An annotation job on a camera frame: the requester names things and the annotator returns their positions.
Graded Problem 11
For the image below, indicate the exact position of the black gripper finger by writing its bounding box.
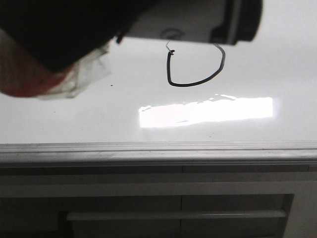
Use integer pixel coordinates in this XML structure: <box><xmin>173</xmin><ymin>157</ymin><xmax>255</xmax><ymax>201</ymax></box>
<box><xmin>0</xmin><ymin>0</ymin><xmax>157</xmax><ymax>71</ymax></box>

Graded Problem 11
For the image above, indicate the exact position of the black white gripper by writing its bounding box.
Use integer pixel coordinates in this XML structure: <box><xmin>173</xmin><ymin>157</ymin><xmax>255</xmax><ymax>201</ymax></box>
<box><xmin>127</xmin><ymin>0</ymin><xmax>263</xmax><ymax>45</ymax></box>

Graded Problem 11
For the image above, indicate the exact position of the white whiteboard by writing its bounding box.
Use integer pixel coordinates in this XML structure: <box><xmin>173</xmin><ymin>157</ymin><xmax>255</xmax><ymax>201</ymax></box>
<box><xmin>0</xmin><ymin>0</ymin><xmax>317</xmax><ymax>167</ymax></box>

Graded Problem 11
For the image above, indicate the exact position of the grey cabinet drawer handle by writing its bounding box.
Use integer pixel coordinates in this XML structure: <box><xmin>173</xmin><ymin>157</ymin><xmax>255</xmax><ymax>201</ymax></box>
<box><xmin>66</xmin><ymin>209</ymin><xmax>286</xmax><ymax>221</ymax></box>

